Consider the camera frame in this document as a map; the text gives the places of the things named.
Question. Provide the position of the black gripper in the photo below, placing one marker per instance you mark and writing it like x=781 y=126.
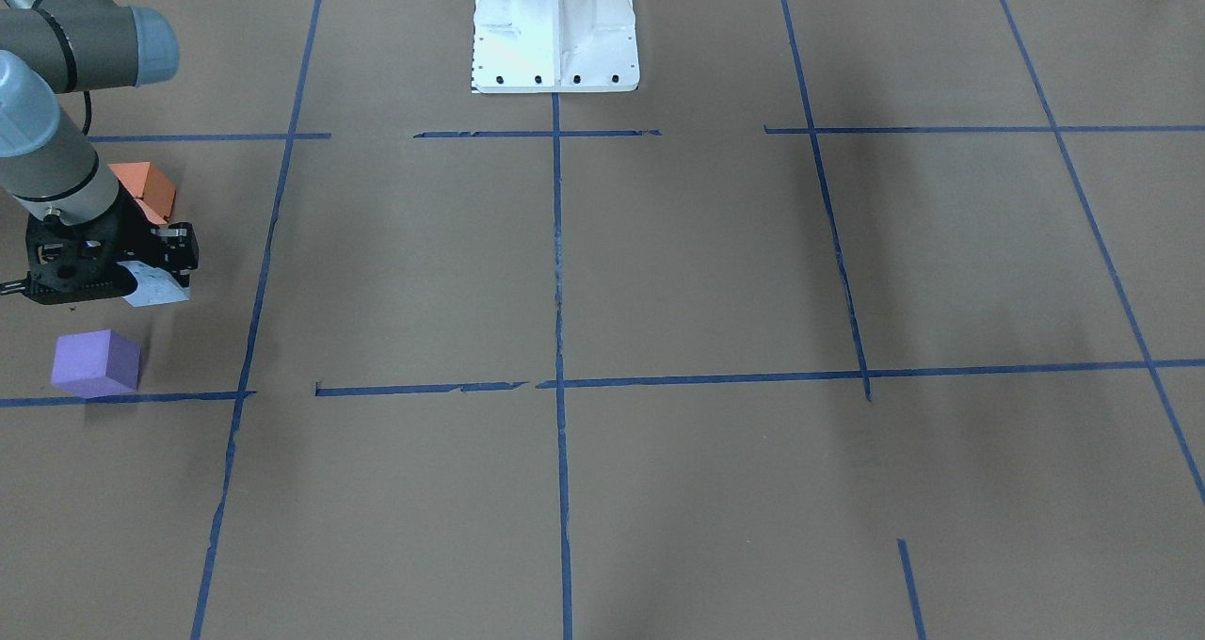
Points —
x=175 y=248

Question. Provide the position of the light blue foam block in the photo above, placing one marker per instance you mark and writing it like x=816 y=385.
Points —
x=155 y=286

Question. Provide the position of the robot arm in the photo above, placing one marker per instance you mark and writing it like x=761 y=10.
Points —
x=54 y=47

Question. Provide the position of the orange foam block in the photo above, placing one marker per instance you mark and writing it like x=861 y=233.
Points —
x=151 y=189

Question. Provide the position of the purple foam block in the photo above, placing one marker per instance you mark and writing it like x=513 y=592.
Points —
x=96 y=364

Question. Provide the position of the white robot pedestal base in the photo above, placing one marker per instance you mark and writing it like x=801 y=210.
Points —
x=524 y=46

